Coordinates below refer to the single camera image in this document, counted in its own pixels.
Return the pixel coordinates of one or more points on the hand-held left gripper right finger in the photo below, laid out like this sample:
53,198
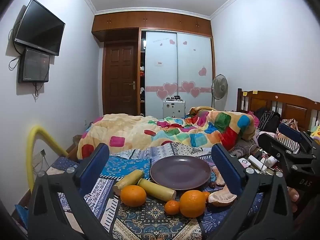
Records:
226,170

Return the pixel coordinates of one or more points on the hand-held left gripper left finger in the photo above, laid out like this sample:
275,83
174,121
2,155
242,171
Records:
96,167

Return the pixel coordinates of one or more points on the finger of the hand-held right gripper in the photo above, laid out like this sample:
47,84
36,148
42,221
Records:
271,142
290,131

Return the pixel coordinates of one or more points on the small tangerine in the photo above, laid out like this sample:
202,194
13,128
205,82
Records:
172,207
206,195

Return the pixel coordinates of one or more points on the purple round plate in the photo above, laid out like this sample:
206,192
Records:
180,172

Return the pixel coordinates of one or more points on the large orange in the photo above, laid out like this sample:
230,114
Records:
192,203
133,195

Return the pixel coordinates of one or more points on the person's right hand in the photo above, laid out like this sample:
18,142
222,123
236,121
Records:
293,196

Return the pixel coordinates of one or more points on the white round-faced device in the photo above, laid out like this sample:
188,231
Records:
244,162

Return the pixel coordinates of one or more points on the black backpack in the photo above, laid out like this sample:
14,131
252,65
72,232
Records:
268,120

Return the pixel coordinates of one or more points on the wooden bed headboard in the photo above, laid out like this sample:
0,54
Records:
290,107

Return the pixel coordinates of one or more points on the grey patterned pillow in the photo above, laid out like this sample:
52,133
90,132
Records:
240,150

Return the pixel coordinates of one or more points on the white power strip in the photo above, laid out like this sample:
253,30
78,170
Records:
257,163

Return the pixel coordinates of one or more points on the yellow plush toy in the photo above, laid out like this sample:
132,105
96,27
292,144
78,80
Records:
317,132

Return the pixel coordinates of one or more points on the colourful checked blanket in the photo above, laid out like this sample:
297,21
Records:
140,132

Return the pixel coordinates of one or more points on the yellow foam tube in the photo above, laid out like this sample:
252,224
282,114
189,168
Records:
31,155

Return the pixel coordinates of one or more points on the blue patterned bedspread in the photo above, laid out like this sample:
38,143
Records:
150,222

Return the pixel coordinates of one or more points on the standing electric fan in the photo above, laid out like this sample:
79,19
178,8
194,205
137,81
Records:
219,85

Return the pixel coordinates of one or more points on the blue bag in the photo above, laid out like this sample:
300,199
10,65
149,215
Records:
21,215

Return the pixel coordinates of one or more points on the dark jars on case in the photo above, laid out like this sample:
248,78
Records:
173,98

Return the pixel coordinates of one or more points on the brown wooden door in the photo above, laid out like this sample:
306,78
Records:
120,80

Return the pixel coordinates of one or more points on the wardrobe with heart stickers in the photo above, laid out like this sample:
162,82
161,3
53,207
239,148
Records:
175,65

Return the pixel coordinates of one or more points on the wooden overhead cabinet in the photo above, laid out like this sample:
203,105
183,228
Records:
150,20

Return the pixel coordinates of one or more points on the white wall socket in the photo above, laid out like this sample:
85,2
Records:
40,156

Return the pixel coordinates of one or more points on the small black wall monitor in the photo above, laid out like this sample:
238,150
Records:
33,66

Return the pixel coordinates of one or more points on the black wall television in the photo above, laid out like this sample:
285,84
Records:
37,27

